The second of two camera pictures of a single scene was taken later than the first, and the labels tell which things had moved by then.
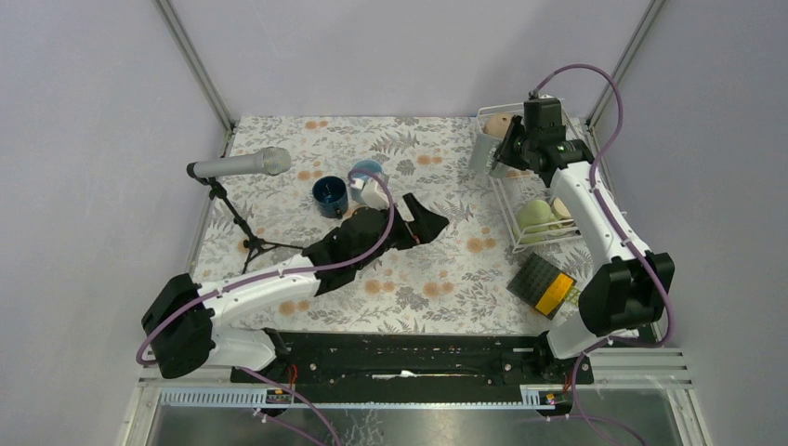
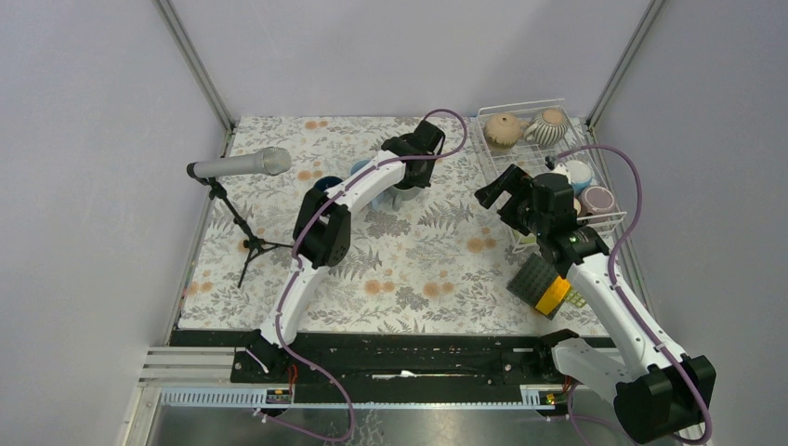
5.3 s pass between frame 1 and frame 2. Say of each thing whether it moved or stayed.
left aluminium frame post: stayed
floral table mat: stayed
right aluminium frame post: stayed
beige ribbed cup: stayed
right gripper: moved
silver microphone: stayed
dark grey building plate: stayed
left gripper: moved
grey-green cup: moved
